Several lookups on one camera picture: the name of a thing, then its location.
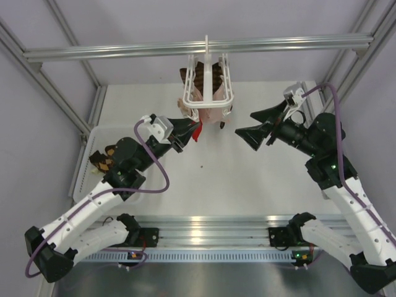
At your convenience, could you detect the aluminium crossbar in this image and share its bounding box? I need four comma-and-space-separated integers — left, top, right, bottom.
23, 33, 374, 62

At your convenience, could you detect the red sock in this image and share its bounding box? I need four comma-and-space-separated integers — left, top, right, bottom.
191, 121, 203, 142

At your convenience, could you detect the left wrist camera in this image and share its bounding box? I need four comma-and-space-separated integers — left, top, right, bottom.
141, 114, 174, 145

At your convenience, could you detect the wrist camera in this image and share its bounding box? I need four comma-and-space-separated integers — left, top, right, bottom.
283, 82, 305, 109
141, 114, 174, 145

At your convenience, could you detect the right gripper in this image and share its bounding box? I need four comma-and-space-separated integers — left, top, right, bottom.
236, 99, 321, 157

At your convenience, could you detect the brown checkered sock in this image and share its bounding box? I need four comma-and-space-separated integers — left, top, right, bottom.
88, 145, 116, 173
192, 61, 224, 90

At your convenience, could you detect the pink sock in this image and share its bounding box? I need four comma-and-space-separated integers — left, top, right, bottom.
197, 84, 232, 124

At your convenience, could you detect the brown checkered hanging sock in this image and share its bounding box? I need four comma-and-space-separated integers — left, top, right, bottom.
192, 61, 224, 90

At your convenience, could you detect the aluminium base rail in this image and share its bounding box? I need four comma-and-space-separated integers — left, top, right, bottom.
52, 215, 356, 248

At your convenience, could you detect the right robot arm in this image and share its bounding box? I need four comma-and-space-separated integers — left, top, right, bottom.
235, 101, 395, 294

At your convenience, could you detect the cream patterned sock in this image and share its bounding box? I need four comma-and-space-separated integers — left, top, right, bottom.
177, 98, 199, 122

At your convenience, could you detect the brown striped sock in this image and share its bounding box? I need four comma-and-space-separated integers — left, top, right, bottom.
179, 67, 196, 90

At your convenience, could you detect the white plastic sock hanger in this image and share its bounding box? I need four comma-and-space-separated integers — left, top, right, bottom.
182, 35, 234, 110

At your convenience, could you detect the perforated cable duct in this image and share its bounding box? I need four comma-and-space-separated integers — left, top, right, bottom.
80, 250, 313, 263

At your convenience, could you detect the white plastic bin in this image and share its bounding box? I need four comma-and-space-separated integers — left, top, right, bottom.
73, 125, 155, 202

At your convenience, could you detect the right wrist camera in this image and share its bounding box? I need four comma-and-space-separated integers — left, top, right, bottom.
283, 82, 305, 109

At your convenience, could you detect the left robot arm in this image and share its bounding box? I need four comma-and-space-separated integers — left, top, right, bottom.
24, 114, 200, 283

